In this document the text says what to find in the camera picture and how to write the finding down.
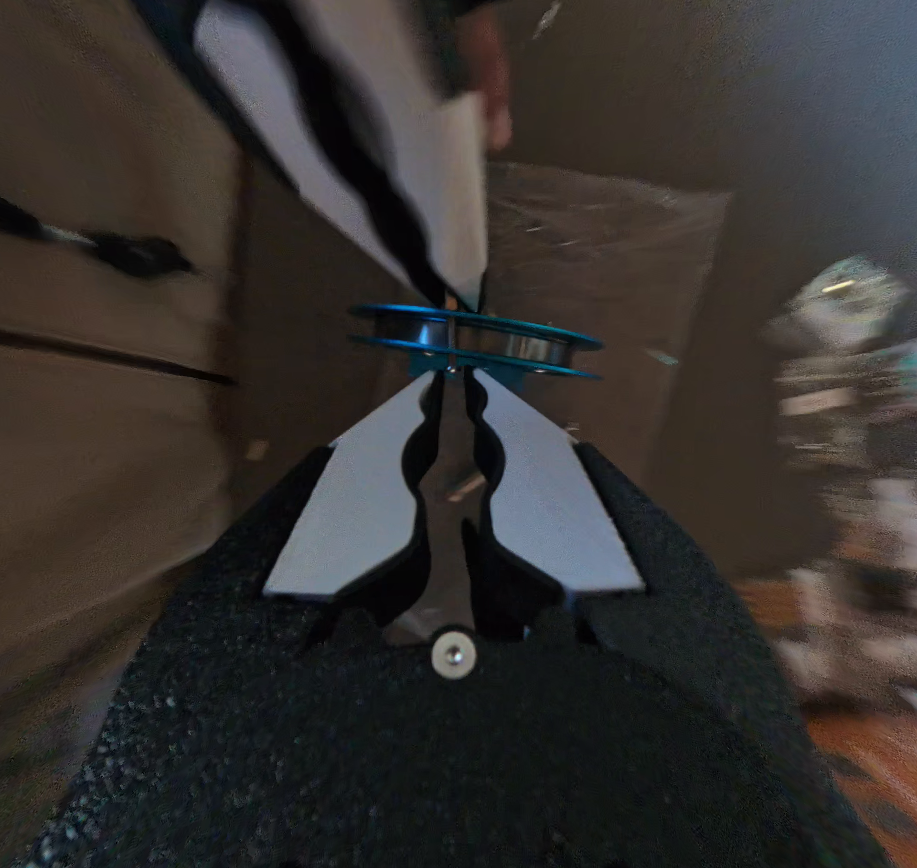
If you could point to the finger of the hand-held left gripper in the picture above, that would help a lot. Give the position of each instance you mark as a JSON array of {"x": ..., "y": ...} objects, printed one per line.
[
  {"x": 251, "y": 80},
  {"x": 401, "y": 130}
]

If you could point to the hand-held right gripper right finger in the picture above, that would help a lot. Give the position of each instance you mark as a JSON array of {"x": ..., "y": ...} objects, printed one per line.
[{"x": 566, "y": 517}]

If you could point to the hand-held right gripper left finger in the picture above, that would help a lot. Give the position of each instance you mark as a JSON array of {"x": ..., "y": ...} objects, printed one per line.
[{"x": 344, "y": 517}]

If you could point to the blue round turntable assembly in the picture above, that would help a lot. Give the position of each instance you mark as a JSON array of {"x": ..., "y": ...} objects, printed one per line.
[{"x": 401, "y": 311}]

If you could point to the person's left hand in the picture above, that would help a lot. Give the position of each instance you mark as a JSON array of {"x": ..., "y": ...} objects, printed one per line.
[{"x": 494, "y": 94}]

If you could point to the clear plastic bag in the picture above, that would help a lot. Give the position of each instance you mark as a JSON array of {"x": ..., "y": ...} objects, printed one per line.
[{"x": 609, "y": 252}]

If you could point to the pile of small hardware bags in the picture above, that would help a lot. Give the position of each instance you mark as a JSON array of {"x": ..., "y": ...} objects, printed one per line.
[{"x": 845, "y": 381}]

